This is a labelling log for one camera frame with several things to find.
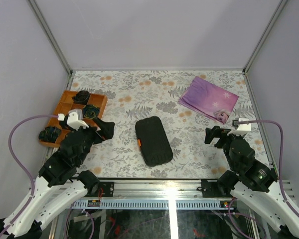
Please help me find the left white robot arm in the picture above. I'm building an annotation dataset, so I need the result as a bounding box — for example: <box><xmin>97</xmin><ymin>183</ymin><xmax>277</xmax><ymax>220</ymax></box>
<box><xmin>0</xmin><ymin>118</ymin><xmax>115</xmax><ymax>239</ymax></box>

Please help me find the purple printed pouch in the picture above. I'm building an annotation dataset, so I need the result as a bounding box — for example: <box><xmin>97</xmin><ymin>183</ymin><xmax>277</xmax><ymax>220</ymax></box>
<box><xmin>178</xmin><ymin>76</ymin><xmax>239</xmax><ymax>124</ymax></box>

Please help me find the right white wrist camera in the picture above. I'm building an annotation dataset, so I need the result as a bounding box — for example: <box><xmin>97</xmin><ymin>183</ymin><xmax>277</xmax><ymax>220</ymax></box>
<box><xmin>229</xmin><ymin>118</ymin><xmax>252</xmax><ymax>136</ymax></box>

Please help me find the dark rolled band outside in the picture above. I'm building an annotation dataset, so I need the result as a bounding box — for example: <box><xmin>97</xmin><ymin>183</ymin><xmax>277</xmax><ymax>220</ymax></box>
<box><xmin>38</xmin><ymin>126</ymin><xmax>61</xmax><ymax>143</ymax></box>

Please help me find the dark rolled band middle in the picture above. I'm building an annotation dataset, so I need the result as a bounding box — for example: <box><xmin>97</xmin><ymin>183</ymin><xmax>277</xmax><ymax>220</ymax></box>
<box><xmin>82</xmin><ymin>105</ymin><xmax>100</xmax><ymax>119</ymax></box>

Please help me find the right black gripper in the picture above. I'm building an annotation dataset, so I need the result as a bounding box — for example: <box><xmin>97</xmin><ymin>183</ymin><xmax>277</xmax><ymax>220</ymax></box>
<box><xmin>203</xmin><ymin>125</ymin><xmax>243</xmax><ymax>170</ymax></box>

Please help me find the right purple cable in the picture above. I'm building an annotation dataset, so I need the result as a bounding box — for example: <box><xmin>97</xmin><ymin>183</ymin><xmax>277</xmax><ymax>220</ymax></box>
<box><xmin>228</xmin><ymin>119</ymin><xmax>299</xmax><ymax>239</ymax></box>

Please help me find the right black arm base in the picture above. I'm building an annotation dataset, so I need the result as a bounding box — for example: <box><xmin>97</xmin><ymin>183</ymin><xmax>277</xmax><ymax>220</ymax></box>
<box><xmin>201</xmin><ymin>179</ymin><xmax>231</xmax><ymax>198</ymax></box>

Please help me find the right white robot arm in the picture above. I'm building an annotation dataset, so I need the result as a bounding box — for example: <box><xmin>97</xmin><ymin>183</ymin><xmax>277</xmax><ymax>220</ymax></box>
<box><xmin>204</xmin><ymin>126</ymin><xmax>299</xmax><ymax>239</ymax></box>

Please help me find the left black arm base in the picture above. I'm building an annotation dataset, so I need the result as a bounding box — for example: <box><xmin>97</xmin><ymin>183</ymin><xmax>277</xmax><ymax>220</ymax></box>
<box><xmin>87</xmin><ymin>181</ymin><xmax>115</xmax><ymax>199</ymax></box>

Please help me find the black plastic tool case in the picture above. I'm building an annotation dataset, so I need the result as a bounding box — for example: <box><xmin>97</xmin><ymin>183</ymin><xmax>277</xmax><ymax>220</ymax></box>
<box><xmin>135</xmin><ymin>116</ymin><xmax>173</xmax><ymax>167</ymax></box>

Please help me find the dark rolled band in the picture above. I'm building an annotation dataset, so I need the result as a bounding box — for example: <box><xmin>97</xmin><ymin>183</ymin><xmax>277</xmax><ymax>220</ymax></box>
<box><xmin>82</xmin><ymin>105</ymin><xmax>100</xmax><ymax>119</ymax></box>
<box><xmin>59</xmin><ymin>121</ymin><xmax>72</xmax><ymax>130</ymax></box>
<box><xmin>72</xmin><ymin>90</ymin><xmax>90</xmax><ymax>105</ymax></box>

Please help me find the orange compartment tray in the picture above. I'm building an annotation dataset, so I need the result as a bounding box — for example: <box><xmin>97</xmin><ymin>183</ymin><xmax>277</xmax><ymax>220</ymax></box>
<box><xmin>38</xmin><ymin>90</ymin><xmax>108</xmax><ymax>148</ymax></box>

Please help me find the dark rolled band top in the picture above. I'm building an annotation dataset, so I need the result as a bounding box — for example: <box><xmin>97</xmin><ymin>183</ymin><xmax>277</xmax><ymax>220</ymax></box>
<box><xmin>72</xmin><ymin>90</ymin><xmax>90</xmax><ymax>105</ymax></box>

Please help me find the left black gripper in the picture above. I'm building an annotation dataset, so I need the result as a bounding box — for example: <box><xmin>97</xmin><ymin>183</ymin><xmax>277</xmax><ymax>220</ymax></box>
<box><xmin>72</xmin><ymin>118</ymin><xmax>116</xmax><ymax>166</ymax></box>

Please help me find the dark rolled band lower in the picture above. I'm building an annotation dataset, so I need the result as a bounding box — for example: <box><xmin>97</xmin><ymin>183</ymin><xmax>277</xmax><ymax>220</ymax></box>
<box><xmin>59</xmin><ymin>121</ymin><xmax>72</xmax><ymax>130</ymax></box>

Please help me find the aluminium front rail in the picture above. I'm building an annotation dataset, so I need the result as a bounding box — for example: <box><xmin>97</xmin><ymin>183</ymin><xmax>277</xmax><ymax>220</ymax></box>
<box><xmin>29</xmin><ymin>178</ymin><xmax>296</xmax><ymax>210</ymax></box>

